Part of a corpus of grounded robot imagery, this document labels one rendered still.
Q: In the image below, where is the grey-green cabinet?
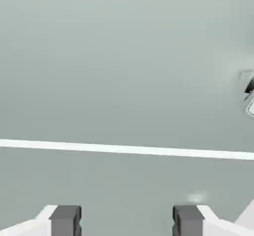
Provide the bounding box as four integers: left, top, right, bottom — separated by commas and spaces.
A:
0, 0, 254, 236

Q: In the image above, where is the grey-green cabinet door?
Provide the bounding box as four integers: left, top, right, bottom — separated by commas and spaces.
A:
0, 0, 254, 154
0, 146, 254, 236

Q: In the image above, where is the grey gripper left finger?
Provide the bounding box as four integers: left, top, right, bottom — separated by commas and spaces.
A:
0, 204, 82, 236

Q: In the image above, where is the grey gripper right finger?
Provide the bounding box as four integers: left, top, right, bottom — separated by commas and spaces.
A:
172, 204, 254, 236

